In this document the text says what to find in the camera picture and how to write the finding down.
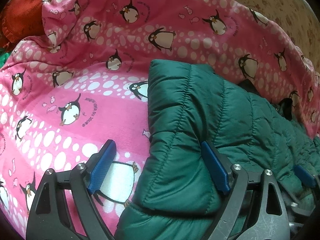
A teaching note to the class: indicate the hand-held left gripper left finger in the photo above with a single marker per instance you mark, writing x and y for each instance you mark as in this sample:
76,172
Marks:
103,167

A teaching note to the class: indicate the red knitted cloth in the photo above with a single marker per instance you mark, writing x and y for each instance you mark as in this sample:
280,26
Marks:
22,12

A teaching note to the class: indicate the green cloth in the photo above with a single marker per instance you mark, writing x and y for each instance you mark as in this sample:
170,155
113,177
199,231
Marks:
3,56

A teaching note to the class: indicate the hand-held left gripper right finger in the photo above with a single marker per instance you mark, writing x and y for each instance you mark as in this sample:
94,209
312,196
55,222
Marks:
215,168

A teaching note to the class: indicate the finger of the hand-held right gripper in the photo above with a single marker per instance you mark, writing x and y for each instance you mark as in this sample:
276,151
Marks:
304,177

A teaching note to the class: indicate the green puffer jacket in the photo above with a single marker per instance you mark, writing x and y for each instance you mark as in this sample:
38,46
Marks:
180,120

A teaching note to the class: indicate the pink penguin print blanket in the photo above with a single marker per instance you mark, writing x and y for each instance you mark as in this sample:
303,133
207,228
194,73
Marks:
87,80

